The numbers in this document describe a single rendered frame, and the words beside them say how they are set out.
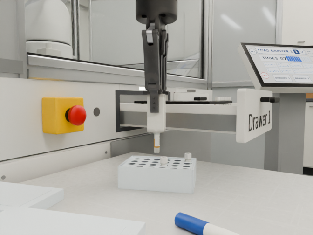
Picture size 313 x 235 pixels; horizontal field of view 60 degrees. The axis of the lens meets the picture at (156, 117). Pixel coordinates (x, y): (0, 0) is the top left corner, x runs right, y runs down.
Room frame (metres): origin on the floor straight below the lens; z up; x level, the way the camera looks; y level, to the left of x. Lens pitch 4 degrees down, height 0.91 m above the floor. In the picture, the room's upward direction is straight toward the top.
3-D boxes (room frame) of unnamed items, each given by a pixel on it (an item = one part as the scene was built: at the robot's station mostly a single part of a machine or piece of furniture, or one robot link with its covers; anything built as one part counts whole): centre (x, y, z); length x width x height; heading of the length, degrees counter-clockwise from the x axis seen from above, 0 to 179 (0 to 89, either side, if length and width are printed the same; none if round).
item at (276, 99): (0.65, -0.27, 0.91); 0.07 x 0.04 x 0.01; 147
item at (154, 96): (0.47, 0.00, 0.91); 0.03 x 0.01 x 0.05; 169
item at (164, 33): (0.48, 0.00, 0.97); 0.04 x 0.01 x 0.11; 79
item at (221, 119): (0.78, -0.07, 0.86); 0.40 x 0.26 x 0.06; 57
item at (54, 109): (0.55, 0.19, 0.88); 0.07 x 0.05 x 0.07; 147
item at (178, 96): (1.10, -0.15, 0.87); 0.29 x 0.02 x 0.11; 147
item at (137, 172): (0.47, -0.01, 0.78); 0.12 x 0.08 x 0.04; 79
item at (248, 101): (0.66, -0.25, 0.87); 0.29 x 0.02 x 0.11; 147
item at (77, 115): (0.53, 0.16, 0.88); 0.04 x 0.03 x 0.04; 147
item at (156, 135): (0.50, 0.00, 0.83); 0.01 x 0.01 x 0.05
